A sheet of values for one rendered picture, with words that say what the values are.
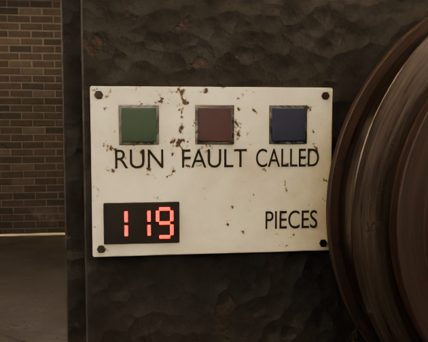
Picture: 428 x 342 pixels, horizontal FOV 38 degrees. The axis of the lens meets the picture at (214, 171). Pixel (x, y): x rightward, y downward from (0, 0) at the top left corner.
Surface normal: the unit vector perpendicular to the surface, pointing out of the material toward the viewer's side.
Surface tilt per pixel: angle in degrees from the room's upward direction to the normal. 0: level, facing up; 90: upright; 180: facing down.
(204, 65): 90
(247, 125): 90
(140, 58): 90
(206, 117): 90
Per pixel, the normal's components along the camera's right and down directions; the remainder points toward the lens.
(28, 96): 0.14, 0.08
